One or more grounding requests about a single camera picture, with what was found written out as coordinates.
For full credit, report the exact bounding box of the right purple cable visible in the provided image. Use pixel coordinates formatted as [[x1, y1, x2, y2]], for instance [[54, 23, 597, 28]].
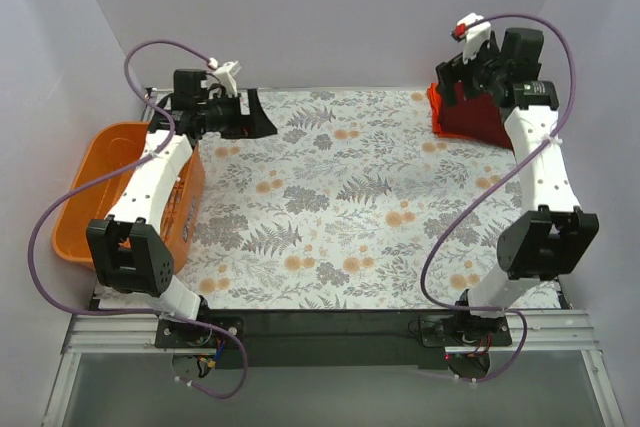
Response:
[[418, 12, 578, 384]]

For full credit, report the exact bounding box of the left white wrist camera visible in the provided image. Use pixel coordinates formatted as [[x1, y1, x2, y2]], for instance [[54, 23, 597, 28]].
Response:
[[207, 57, 241, 97]]

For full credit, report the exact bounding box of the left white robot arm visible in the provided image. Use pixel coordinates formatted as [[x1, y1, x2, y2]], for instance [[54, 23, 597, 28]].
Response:
[[86, 61, 277, 347]]

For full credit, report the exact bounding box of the orange plastic basket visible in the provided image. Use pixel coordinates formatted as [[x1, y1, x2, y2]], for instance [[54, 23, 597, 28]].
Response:
[[52, 122, 205, 273]]

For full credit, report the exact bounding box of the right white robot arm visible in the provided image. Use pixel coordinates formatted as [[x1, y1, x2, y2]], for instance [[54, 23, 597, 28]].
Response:
[[431, 20, 599, 345]]

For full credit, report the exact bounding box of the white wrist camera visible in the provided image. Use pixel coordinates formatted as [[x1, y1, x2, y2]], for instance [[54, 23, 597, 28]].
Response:
[[207, 57, 241, 97], [452, 13, 492, 64]]

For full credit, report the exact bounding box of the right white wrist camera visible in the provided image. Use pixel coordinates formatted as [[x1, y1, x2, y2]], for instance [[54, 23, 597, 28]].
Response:
[[452, 13, 492, 64]]

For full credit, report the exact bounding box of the maroon t shirt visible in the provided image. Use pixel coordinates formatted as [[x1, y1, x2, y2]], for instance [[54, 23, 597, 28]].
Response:
[[432, 86, 516, 150]]

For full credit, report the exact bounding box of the purple cable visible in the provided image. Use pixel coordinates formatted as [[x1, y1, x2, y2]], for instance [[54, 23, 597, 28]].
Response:
[[27, 38, 249, 400], [418, 12, 578, 384]]

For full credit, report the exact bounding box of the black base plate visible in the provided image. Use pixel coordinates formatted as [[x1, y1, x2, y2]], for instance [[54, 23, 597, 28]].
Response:
[[154, 309, 512, 370]]

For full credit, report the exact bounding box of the folded orange t shirt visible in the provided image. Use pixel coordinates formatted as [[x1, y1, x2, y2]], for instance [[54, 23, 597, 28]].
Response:
[[425, 83, 516, 150]]

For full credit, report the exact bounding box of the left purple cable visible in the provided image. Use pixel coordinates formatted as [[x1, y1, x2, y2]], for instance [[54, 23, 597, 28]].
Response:
[[27, 38, 249, 400]]

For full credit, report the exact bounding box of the floral table mat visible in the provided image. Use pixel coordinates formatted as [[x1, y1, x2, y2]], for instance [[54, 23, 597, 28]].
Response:
[[179, 91, 521, 309]]

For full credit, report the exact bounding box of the aluminium frame rail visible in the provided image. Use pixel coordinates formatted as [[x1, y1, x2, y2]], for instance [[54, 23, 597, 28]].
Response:
[[62, 309, 600, 354]]

